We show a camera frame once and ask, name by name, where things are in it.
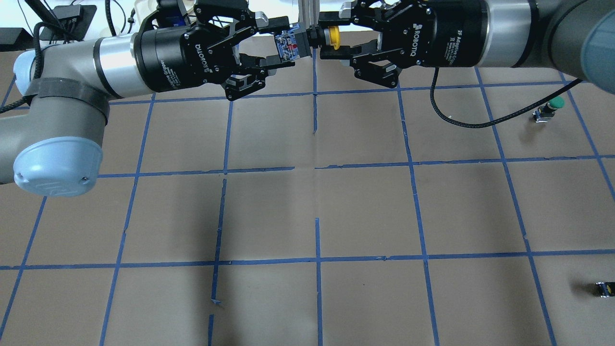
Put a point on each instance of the yellow push button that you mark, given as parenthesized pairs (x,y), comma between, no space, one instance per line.
(298,41)

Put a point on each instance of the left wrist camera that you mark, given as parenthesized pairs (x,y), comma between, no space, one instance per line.
(170,13)

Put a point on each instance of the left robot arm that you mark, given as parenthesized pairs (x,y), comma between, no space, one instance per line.
(55,149)

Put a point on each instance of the small black switch block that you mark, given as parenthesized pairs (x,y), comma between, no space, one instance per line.
(605,289)

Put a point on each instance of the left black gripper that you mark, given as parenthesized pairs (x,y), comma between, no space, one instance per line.
(166,56)

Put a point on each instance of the green push button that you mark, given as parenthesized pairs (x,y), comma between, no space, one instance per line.
(546,112)

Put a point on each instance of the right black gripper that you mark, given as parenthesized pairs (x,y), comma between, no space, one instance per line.
(459,36)

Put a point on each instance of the black power adapter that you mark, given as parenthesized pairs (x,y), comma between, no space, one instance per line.
(74,19)

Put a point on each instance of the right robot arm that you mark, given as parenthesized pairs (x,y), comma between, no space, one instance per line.
(575,37)

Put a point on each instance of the aluminium frame post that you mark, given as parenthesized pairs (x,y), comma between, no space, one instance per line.
(309,11)

